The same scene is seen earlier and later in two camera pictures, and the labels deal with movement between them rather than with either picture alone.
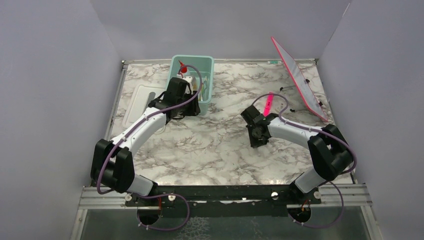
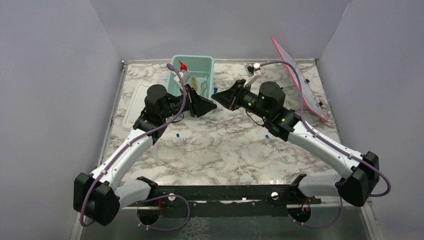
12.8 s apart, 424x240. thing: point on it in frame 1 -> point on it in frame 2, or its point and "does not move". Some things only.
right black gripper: x=255 y=142 -> x=229 y=97
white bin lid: x=144 y=94 does not move
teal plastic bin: x=205 y=63 does not move
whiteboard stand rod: x=282 y=88 does not move
